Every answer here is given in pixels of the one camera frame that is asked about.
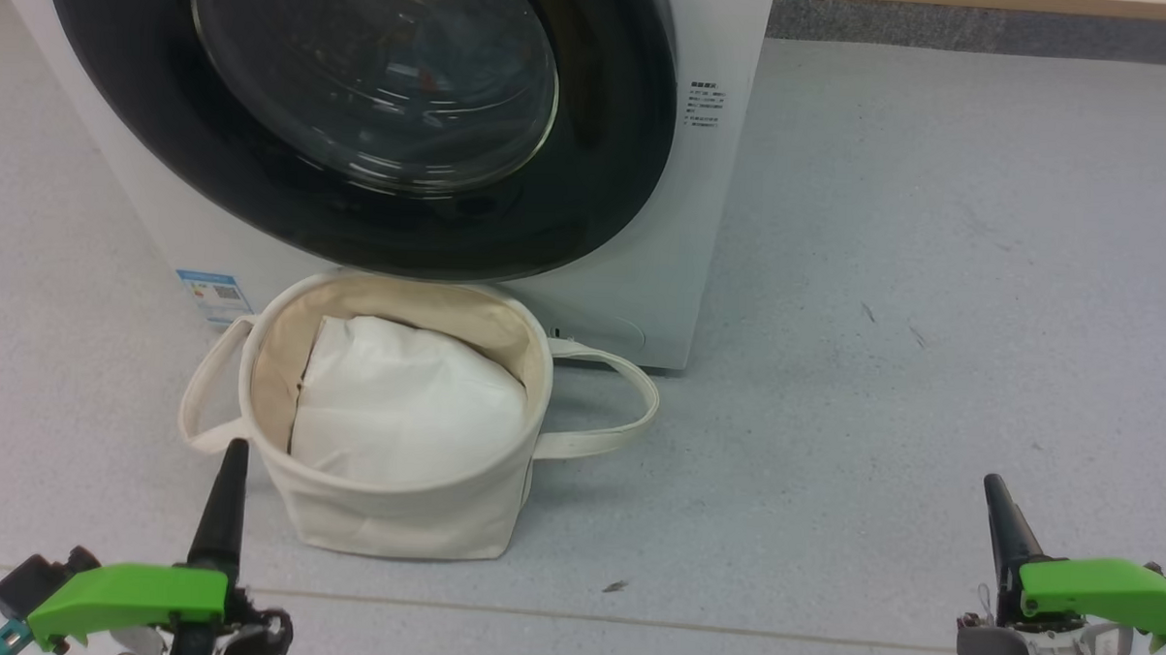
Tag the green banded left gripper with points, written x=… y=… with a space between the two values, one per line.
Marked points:
x=137 y=598

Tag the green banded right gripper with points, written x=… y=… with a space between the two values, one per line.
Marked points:
x=1107 y=593

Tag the black round glass washer door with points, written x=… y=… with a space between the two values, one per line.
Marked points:
x=354 y=232

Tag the cream canvas laundry basket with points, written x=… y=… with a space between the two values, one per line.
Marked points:
x=392 y=524

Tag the white front-load washing machine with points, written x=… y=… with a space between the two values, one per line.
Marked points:
x=672 y=272

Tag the blue energy label sticker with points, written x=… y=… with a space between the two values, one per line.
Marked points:
x=214 y=295

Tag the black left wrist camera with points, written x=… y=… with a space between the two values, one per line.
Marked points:
x=26 y=580

